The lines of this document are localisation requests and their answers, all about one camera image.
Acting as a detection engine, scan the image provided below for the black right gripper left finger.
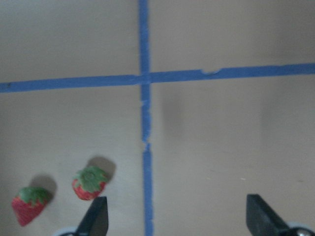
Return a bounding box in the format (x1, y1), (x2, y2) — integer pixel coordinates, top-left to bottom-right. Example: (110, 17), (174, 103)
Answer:
(76, 197), (109, 236)

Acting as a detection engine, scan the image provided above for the red strawberry green top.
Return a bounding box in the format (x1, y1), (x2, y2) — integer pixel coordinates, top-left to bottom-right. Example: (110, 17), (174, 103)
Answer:
(72, 166), (108, 201)

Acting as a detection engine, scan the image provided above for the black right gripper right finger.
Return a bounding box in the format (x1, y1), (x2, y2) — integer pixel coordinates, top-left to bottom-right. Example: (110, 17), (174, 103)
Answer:
(246, 194), (295, 236)

